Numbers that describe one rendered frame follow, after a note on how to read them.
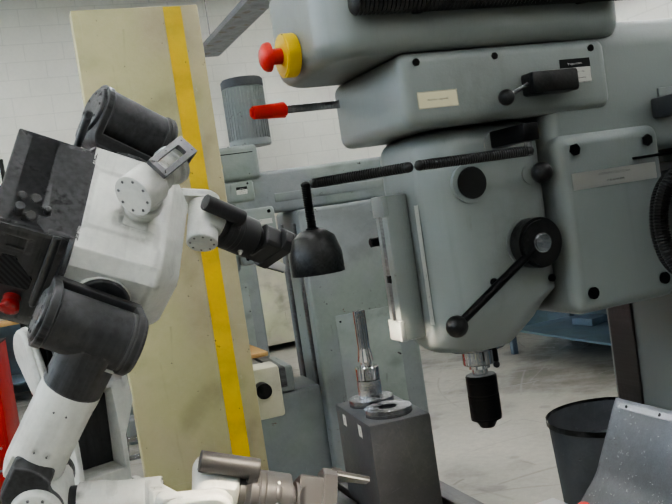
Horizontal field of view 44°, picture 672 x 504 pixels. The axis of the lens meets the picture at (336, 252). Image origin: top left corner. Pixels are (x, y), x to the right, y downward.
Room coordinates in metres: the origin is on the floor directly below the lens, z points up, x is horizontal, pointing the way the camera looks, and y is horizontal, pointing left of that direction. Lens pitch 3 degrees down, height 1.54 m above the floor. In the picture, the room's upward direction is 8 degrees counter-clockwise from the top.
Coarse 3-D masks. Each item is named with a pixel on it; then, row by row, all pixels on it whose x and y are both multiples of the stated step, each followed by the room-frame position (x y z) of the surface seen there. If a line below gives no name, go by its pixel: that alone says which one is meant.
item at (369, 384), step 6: (372, 372) 1.62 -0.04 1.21; (378, 372) 1.63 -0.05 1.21; (360, 378) 1.62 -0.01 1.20; (366, 378) 1.62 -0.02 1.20; (372, 378) 1.62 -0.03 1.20; (378, 378) 1.63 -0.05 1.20; (360, 384) 1.63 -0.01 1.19; (366, 384) 1.62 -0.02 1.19; (372, 384) 1.62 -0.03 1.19; (378, 384) 1.63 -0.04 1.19; (360, 390) 1.63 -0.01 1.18; (366, 390) 1.62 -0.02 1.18; (372, 390) 1.62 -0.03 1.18; (378, 390) 1.62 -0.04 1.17; (360, 396) 1.63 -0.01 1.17; (366, 396) 1.62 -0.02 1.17; (372, 396) 1.62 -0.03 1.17; (378, 396) 1.62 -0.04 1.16
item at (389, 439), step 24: (336, 408) 1.68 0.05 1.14; (360, 408) 1.60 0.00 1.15; (384, 408) 1.56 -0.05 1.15; (408, 408) 1.52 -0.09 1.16; (360, 432) 1.53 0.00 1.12; (384, 432) 1.48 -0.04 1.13; (408, 432) 1.49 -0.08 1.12; (360, 456) 1.55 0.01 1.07; (384, 456) 1.48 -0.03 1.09; (408, 456) 1.49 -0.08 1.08; (432, 456) 1.50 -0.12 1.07; (384, 480) 1.47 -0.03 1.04; (408, 480) 1.49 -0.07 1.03; (432, 480) 1.50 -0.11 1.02
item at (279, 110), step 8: (272, 104) 1.24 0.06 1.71; (280, 104) 1.24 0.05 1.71; (304, 104) 1.26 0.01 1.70; (312, 104) 1.27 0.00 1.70; (320, 104) 1.27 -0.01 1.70; (328, 104) 1.28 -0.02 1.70; (336, 104) 1.28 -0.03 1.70; (256, 112) 1.23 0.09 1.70; (264, 112) 1.23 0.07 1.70; (272, 112) 1.24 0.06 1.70; (280, 112) 1.24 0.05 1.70; (288, 112) 1.25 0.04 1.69; (296, 112) 1.26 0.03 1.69
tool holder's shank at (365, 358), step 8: (360, 312) 1.63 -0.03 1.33; (360, 320) 1.63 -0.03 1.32; (360, 328) 1.63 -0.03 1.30; (360, 336) 1.63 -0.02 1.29; (360, 344) 1.63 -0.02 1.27; (368, 344) 1.63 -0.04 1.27; (360, 352) 1.63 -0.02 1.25; (368, 352) 1.63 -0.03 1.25; (360, 360) 1.63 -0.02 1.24; (368, 360) 1.63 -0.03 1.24
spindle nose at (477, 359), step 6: (462, 354) 1.23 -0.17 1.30; (468, 354) 1.22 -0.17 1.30; (474, 354) 1.22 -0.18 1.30; (480, 354) 1.22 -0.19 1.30; (486, 354) 1.22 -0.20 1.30; (468, 360) 1.22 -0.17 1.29; (474, 360) 1.22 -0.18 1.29; (480, 360) 1.22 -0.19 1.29; (486, 360) 1.22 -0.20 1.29; (492, 360) 1.22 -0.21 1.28; (468, 366) 1.22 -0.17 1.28; (474, 366) 1.22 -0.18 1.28
